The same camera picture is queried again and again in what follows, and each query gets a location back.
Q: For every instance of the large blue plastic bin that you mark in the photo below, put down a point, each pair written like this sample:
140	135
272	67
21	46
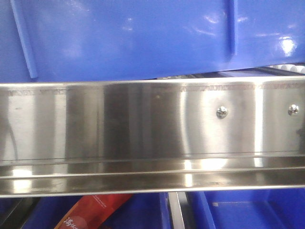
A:
109	40

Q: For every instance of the blue bin lower shelf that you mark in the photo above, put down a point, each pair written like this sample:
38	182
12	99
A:
142	211

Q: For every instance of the blue bin lower right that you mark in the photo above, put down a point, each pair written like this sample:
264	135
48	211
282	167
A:
249	209

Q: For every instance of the red snack package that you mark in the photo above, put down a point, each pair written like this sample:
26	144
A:
91	211

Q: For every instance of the white roller track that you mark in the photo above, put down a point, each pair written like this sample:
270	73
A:
291	67

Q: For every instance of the stainless steel shelf rail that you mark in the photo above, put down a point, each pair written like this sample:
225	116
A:
59	139

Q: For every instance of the rail screw left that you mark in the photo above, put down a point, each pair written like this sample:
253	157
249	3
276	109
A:
221	112

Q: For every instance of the rail screw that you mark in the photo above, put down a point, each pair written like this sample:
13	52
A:
221	112
293	109

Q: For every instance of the rail screw right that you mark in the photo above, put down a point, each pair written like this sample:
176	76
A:
293	109

